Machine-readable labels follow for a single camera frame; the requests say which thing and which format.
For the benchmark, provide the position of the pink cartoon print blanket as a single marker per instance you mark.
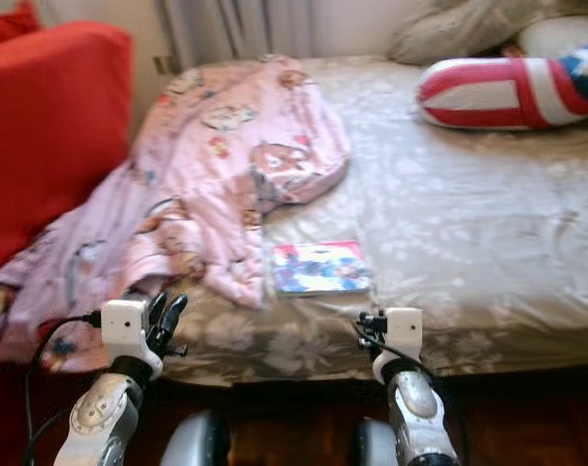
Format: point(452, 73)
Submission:
point(216, 175)

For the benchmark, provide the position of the beige pillow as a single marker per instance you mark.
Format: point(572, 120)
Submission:
point(449, 29)

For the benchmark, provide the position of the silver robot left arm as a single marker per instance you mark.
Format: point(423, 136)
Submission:
point(100, 417)

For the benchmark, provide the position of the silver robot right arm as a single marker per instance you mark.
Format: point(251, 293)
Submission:
point(415, 417)

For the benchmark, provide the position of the colourful picture book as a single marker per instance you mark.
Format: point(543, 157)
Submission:
point(323, 268)

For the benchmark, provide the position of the beige floral bedspread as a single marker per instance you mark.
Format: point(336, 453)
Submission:
point(459, 223)

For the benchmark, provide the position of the long red cushion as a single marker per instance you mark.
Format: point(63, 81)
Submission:
point(8, 24)
point(51, 126)

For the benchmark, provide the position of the red white striped pillow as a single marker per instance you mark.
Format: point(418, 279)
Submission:
point(488, 95)

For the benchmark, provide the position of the grey pleated curtain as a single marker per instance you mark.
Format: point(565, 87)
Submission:
point(265, 29)

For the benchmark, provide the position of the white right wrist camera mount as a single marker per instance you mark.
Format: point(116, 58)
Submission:
point(403, 330)

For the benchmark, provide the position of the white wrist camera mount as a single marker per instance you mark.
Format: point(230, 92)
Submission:
point(403, 330)
point(124, 328)

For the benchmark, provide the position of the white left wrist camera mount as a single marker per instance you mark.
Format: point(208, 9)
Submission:
point(124, 328)

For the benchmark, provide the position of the dark bed frame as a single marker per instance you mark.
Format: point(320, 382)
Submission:
point(527, 390)

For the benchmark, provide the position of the wall socket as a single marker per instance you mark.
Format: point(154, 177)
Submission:
point(163, 66)

